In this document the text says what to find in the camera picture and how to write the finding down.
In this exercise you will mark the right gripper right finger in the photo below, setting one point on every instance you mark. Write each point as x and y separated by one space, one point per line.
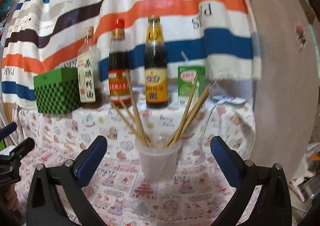
273 206

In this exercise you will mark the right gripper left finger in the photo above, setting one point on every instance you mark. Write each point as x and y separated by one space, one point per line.
44 206

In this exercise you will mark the diagonal wooden chopstick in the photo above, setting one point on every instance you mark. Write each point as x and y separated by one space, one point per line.
149 141

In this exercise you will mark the right hand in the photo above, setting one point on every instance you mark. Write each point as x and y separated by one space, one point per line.
11 200

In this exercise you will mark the printed bear tablecloth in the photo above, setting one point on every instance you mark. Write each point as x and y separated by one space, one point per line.
137 185

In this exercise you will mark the green checkered box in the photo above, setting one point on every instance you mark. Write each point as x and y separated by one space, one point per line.
57 91

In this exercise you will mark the grey board panel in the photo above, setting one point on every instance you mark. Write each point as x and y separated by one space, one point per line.
286 96

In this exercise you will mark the wooden chopstick beside held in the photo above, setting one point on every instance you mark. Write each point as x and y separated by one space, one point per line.
190 116

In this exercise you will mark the translucent plastic cup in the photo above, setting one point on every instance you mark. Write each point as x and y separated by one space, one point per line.
158 163

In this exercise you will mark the wooden chopstick in bundle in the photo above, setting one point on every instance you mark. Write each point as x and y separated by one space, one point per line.
193 116

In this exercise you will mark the clear cooking wine bottle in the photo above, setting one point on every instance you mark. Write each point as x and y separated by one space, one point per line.
87 64

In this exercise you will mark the red cap vinegar bottle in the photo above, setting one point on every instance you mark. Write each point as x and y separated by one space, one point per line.
118 66

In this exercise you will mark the green drink carton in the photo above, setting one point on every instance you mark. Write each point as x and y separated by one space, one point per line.
188 76

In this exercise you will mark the yellow label soy sauce bottle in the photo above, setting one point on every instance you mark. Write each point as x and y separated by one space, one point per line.
155 66

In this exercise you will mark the striped Paris cloth backdrop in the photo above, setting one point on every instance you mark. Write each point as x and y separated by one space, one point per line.
44 35

